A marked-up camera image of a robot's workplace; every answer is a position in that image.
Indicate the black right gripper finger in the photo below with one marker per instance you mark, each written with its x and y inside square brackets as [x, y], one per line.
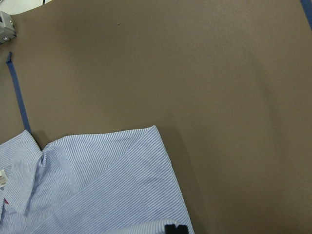
[174, 229]

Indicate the blue striped button shirt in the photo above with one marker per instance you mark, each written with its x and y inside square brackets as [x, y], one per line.
[89, 184]

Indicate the aluminium frame post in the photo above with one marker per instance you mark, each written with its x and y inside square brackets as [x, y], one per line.
[7, 28]

